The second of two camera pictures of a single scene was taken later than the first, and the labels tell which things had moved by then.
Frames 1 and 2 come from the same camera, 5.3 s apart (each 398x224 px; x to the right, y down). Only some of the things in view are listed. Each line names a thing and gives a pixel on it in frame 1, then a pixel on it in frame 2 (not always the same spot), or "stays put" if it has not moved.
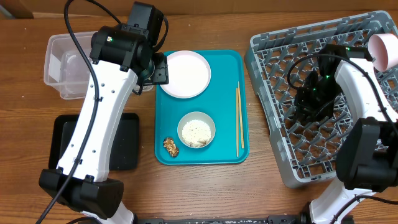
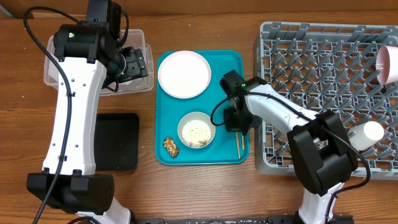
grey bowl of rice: (196, 129) stays put
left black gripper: (161, 75) -> (137, 66)
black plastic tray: (124, 154) stays put
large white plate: (189, 74) stays put
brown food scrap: (168, 143) stays put
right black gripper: (311, 106) -> (236, 123)
